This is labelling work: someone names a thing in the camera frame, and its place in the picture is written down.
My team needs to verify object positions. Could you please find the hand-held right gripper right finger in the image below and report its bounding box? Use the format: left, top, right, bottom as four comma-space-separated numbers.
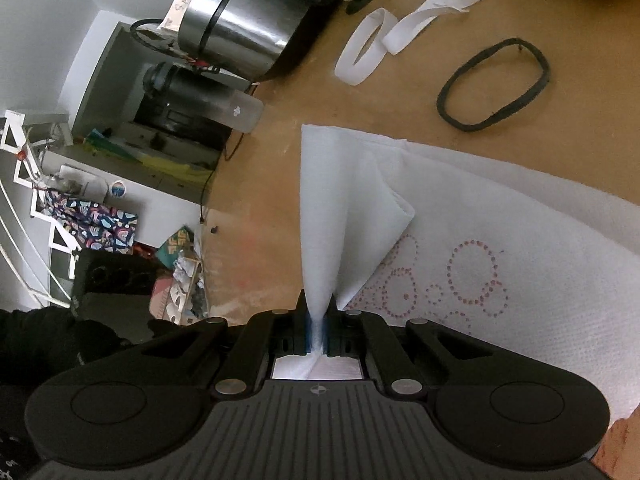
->
322, 294, 501, 401

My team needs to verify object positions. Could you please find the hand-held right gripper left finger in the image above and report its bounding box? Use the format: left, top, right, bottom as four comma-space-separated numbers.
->
135, 290, 313, 401

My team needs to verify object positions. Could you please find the white shopping bag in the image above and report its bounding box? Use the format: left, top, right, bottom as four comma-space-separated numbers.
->
299, 122, 640, 421

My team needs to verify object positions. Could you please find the black rubber band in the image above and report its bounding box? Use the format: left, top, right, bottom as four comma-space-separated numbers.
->
436, 37, 551, 132

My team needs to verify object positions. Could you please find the person's left forearm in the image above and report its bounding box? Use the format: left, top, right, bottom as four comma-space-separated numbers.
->
0, 307, 133, 401

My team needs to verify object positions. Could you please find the colourful patterned cloth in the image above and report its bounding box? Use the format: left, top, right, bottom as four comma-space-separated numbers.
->
42, 189, 139, 252

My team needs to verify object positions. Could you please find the white rack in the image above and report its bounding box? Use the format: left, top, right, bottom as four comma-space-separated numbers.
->
0, 109, 82, 308

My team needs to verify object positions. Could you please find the black box appliance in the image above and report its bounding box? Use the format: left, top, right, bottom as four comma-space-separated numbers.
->
134, 101, 232, 152

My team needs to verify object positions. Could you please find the grey cabinet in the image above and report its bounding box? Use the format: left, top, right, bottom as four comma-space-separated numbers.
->
71, 21, 236, 202

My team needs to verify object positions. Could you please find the translucent water bottle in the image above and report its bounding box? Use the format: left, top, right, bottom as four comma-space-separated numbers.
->
142, 61, 264, 134

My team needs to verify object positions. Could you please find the black hoop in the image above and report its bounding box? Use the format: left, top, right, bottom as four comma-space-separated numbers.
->
130, 18, 173, 48

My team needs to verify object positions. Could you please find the white paper band loop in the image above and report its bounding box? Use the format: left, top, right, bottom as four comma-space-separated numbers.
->
334, 7, 399, 86

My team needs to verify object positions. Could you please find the white paper box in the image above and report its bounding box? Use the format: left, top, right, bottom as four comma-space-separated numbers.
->
159, 0, 207, 37

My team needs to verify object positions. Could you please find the stainless steel rice cooker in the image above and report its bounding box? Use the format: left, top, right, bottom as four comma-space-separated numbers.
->
177, 0, 347, 84

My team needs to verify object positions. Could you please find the twisted white paper band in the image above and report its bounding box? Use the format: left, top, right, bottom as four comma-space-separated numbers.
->
384, 0, 487, 56

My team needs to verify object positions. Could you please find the black cable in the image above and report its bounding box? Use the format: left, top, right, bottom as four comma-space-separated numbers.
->
199, 130, 242, 227

